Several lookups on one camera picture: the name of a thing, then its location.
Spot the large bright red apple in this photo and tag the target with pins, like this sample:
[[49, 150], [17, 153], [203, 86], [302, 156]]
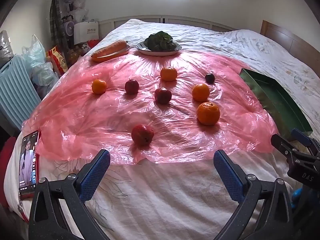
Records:
[[142, 135]]

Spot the red cloth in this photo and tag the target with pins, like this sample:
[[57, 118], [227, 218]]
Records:
[[6, 160]]

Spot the smartphone with red case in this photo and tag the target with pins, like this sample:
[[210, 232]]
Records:
[[27, 162]]

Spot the yellow and red rice bag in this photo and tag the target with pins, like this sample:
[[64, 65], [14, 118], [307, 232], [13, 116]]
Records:
[[58, 60]]

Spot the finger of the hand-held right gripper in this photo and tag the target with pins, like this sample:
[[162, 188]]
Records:
[[300, 135], [282, 146]]

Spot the green leafy vegetable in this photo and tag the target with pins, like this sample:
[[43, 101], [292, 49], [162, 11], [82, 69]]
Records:
[[160, 41]]

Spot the orange oval plate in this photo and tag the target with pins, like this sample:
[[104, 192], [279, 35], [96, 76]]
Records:
[[111, 58]]

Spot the light blue plastic bag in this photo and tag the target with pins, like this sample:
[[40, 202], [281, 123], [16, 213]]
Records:
[[32, 50]]

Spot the pink plastic sheet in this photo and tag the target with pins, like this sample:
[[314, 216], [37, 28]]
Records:
[[75, 117]]

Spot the large orange with stem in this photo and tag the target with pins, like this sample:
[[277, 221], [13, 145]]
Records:
[[208, 113]]

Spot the grey plastic bag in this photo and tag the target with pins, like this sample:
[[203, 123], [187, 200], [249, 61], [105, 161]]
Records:
[[5, 45]]

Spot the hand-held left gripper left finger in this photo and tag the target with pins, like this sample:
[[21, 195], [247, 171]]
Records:
[[96, 175]]

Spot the dark purple plum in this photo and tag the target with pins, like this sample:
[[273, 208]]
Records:
[[210, 78]]

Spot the light blue ribbed suitcase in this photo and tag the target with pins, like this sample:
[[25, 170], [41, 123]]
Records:
[[17, 92]]

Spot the white bed rail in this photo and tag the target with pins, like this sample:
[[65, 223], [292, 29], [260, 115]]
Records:
[[175, 20]]

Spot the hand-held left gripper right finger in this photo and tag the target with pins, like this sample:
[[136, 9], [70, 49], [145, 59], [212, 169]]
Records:
[[228, 177]]

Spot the carrot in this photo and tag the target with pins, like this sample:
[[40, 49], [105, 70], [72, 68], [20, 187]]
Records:
[[110, 48]]

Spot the small orange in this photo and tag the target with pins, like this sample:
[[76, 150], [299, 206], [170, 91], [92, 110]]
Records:
[[99, 86]]

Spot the green tray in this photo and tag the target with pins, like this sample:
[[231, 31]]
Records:
[[280, 100]]

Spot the small dark red apple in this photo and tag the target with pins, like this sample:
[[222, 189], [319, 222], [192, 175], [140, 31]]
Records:
[[131, 86]]

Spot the wooden headboard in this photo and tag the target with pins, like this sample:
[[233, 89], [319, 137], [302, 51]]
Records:
[[287, 40]]

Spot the white round plate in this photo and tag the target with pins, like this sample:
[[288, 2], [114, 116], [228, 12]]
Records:
[[150, 52]]

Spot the clear plastic bag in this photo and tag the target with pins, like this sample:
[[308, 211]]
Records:
[[45, 77]]

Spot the white paper bag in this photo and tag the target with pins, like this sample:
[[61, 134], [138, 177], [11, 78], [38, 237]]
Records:
[[86, 31]]

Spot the white plastic bag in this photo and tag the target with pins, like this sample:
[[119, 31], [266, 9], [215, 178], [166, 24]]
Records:
[[80, 10]]

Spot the plaid scarf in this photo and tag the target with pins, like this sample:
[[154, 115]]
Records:
[[57, 22]]

